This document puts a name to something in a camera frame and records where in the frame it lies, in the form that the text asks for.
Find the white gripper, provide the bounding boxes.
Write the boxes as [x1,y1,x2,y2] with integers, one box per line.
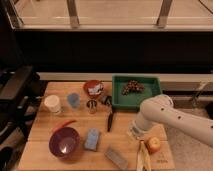
[128,115,153,140]

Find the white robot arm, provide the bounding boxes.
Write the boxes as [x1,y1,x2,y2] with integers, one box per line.
[129,94,213,147]

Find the green plastic tray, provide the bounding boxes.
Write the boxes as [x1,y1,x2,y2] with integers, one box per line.
[112,75,162,111]

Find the small dark object by tray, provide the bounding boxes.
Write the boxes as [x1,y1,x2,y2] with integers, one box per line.
[101,95,112,106]

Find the red apple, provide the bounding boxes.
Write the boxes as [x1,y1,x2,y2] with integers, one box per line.
[146,137,161,153]

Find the yellow banana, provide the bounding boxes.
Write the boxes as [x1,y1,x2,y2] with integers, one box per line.
[136,141,151,171]

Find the blue sponge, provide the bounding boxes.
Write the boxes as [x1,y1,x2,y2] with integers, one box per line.
[84,128,100,151]

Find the small metal cup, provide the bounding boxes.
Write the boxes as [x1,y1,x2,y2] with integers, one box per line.
[86,99,97,114]

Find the red bowl with white contents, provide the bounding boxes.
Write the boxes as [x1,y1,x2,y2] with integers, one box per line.
[83,80,104,98]

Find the blue plastic cup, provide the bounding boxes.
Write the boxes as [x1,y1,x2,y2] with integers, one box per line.
[67,93,80,108]

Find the purple bowl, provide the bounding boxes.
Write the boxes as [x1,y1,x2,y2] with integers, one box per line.
[49,127,80,158]

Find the white cup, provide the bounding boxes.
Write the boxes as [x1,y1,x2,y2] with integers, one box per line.
[44,95,62,115]

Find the black chair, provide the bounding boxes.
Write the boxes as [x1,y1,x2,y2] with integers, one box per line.
[0,65,41,171]

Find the black handled knife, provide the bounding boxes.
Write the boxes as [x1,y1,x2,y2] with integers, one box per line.
[107,107,115,132]

